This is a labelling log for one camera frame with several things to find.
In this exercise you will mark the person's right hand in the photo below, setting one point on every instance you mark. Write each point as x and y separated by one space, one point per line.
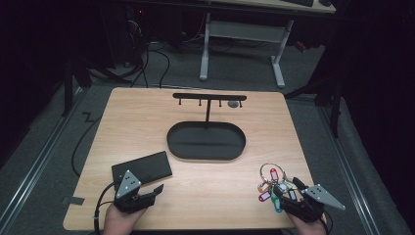
308 226

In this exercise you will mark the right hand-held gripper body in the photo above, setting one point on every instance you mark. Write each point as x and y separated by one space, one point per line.
311 201

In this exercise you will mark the person's left hand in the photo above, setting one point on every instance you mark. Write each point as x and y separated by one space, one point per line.
119 222

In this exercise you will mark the white-legged wooden desk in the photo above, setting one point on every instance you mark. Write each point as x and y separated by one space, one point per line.
243 32

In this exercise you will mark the black keyboard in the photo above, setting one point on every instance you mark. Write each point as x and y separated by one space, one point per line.
298 2

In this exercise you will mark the round grey table grommet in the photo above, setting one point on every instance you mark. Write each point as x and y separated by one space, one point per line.
233 104

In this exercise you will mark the black stand legs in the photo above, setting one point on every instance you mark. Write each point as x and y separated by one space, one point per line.
75 78

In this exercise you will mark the black key stand with tray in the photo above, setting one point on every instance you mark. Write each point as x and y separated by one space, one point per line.
206 140

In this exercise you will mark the small red object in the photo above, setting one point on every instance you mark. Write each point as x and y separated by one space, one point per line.
300 46

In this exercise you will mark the black tripod stand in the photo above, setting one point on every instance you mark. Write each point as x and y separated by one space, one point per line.
326 94

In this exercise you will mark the aluminium floor rail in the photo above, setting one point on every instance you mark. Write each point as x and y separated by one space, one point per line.
352 176
39 163

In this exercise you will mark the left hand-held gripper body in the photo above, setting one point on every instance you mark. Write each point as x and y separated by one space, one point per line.
129 186

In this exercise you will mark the grey tape piece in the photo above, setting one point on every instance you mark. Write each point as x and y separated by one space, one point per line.
77 200

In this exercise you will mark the black computer mouse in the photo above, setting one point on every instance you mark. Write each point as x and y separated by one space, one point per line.
325 2

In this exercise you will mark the black flat rectangular box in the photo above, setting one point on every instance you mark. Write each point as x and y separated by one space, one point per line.
153 167

